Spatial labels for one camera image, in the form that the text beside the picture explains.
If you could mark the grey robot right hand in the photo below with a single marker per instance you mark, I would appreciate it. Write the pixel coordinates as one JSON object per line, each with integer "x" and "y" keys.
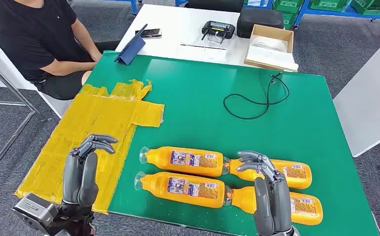
{"x": 273, "y": 208}

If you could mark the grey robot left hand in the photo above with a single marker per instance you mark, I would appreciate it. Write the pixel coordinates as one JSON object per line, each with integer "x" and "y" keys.
{"x": 79, "y": 182}

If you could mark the orange detergent bottle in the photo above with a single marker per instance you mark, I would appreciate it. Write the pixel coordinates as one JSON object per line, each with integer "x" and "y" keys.
{"x": 307, "y": 211}
{"x": 294, "y": 177}
{"x": 157, "y": 189}
{"x": 164, "y": 161}

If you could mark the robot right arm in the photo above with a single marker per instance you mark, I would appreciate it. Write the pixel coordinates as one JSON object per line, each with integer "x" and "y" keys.
{"x": 292, "y": 233}

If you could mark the yellow tape sheet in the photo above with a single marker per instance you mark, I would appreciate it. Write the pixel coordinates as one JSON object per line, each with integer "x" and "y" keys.
{"x": 89, "y": 123}

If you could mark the white bench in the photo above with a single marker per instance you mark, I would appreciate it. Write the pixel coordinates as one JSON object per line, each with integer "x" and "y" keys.
{"x": 54, "y": 106}

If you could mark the green table mat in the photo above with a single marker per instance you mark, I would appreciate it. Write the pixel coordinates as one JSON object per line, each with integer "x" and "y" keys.
{"x": 209, "y": 97}

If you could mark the tablet in blue case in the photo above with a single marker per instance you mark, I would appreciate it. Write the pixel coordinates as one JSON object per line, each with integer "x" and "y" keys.
{"x": 131, "y": 50}

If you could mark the white side table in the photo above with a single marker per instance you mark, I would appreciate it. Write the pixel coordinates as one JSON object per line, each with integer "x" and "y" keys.
{"x": 369, "y": 97}

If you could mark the white foam sheet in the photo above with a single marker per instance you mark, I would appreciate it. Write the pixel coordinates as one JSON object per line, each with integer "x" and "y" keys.
{"x": 271, "y": 58}

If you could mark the person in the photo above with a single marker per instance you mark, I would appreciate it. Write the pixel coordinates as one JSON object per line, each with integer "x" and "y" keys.
{"x": 23, "y": 32}

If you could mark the black smartphone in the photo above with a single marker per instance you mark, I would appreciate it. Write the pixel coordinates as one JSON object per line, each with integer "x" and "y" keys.
{"x": 151, "y": 33}

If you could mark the cardboard box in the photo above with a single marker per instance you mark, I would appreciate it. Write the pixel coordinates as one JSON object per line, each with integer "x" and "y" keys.
{"x": 268, "y": 30}

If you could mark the blue metal rack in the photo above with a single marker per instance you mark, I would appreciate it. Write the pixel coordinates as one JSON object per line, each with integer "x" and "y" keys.
{"x": 356, "y": 14}
{"x": 134, "y": 8}

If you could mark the black remote controller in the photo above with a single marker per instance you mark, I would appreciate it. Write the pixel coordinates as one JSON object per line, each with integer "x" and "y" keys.
{"x": 217, "y": 29}

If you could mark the green plastic crate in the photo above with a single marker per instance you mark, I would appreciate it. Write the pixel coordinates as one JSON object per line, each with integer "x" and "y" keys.
{"x": 376, "y": 6}
{"x": 288, "y": 6}
{"x": 330, "y": 5}
{"x": 289, "y": 20}

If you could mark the black carry case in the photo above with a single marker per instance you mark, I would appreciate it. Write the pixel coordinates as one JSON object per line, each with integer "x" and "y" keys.
{"x": 258, "y": 19}

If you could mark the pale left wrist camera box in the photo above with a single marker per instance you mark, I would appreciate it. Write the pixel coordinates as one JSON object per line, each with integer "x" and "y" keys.
{"x": 33, "y": 208}

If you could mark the grey metal frame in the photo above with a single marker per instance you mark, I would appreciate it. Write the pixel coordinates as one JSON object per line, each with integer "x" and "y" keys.
{"x": 33, "y": 110}

